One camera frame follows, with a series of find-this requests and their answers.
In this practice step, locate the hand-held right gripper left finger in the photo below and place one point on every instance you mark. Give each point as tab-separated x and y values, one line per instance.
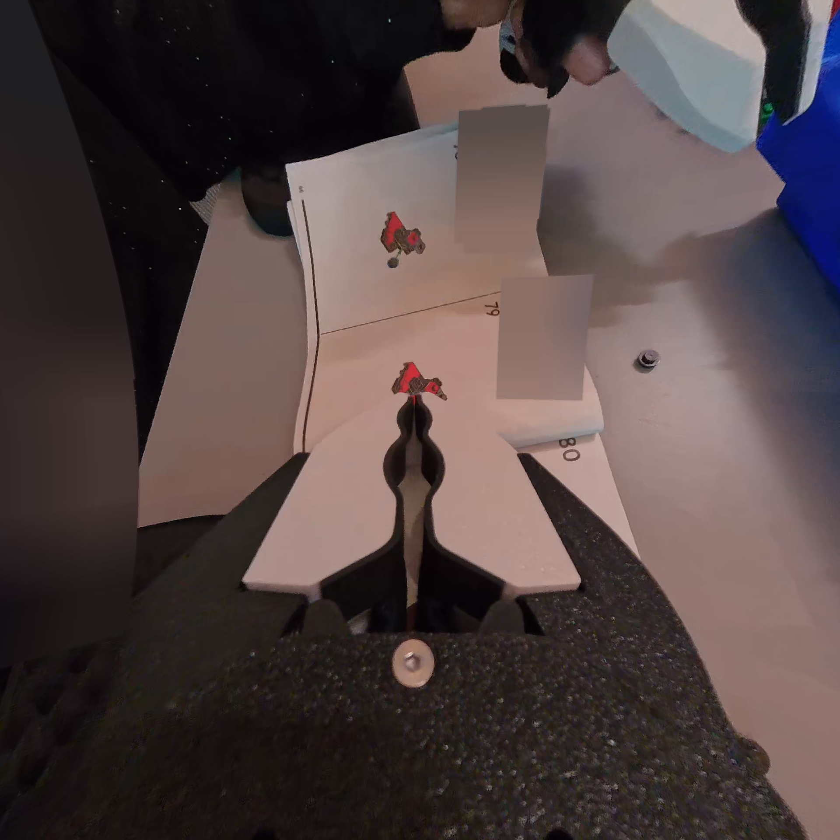
341	512

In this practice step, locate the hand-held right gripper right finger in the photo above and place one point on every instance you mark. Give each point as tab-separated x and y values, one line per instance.
499	512

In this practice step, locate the person's left forearm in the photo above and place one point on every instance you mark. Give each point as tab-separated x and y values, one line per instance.
472	12

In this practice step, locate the person's left hand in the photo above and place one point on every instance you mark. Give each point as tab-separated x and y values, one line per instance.
544	46

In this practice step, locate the large blue plastic bin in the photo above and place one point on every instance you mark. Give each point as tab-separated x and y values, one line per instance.
807	197

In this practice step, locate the small black round toy piece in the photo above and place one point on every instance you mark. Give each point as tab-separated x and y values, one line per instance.
648	359

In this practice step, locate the white instruction booklet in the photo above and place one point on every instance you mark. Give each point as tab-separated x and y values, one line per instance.
367	295

